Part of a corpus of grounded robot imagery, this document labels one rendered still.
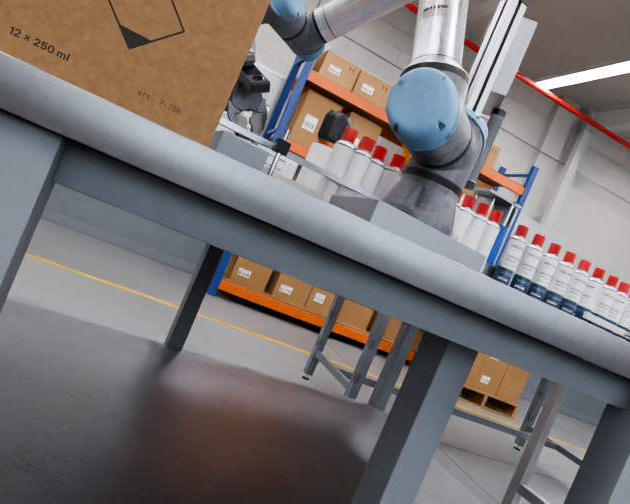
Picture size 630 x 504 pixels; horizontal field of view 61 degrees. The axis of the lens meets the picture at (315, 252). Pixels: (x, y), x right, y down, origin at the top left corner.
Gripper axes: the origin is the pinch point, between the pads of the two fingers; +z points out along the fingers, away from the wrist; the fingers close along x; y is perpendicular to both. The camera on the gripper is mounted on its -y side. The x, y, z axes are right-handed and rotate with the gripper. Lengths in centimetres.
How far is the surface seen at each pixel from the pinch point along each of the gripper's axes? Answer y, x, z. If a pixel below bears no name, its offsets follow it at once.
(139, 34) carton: -42, 26, -17
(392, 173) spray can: -2.5, -35.3, 9.2
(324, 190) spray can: -2.4, -16.4, 11.3
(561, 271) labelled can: -1, -95, 46
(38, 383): 17, 54, 51
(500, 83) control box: -16, -57, -10
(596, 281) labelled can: -2, -110, 51
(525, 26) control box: -17, -64, -23
